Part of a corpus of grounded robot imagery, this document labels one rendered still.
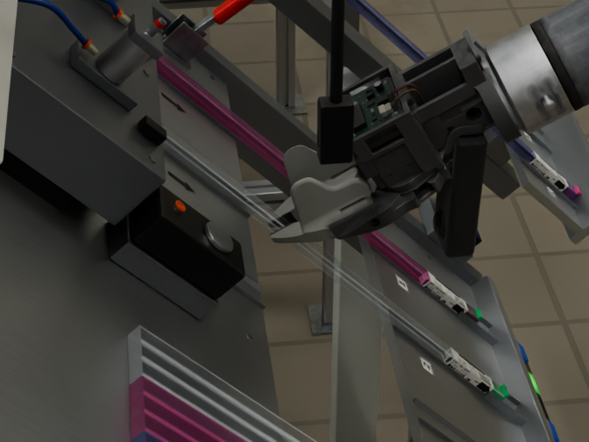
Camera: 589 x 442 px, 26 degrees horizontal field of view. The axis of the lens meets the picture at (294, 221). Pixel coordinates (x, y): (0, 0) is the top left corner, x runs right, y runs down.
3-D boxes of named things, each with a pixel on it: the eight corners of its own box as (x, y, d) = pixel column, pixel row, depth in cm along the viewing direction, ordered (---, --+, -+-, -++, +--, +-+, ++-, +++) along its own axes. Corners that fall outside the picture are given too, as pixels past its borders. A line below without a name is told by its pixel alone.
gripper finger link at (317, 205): (242, 198, 100) (343, 139, 99) (279, 246, 104) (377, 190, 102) (247, 221, 98) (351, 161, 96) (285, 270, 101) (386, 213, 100)
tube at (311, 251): (493, 394, 120) (503, 388, 119) (497, 404, 119) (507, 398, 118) (83, 79, 93) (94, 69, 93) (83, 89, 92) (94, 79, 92)
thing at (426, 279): (468, 317, 128) (479, 309, 128) (471, 326, 127) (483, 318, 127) (87, 9, 102) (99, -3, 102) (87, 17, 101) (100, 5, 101)
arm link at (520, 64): (555, 77, 102) (585, 133, 96) (503, 104, 103) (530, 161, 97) (519, 7, 98) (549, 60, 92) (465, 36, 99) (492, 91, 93)
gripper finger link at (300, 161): (238, 164, 104) (338, 114, 101) (274, 211, 107) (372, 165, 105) (240, 188, 101) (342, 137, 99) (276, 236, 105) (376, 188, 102)
